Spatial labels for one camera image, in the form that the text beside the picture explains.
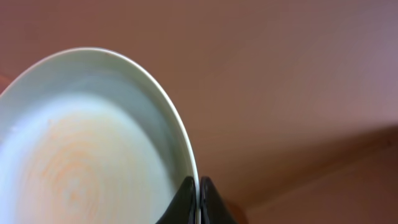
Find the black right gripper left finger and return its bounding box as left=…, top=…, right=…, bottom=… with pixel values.
left=156, top=176, right=197, bottom=224

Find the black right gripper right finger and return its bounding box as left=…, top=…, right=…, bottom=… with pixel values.
left=200, top=176, right=238, bottom=224

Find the white plate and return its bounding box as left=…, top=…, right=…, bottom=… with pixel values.
left=1, top=47, right=200, bottom=223

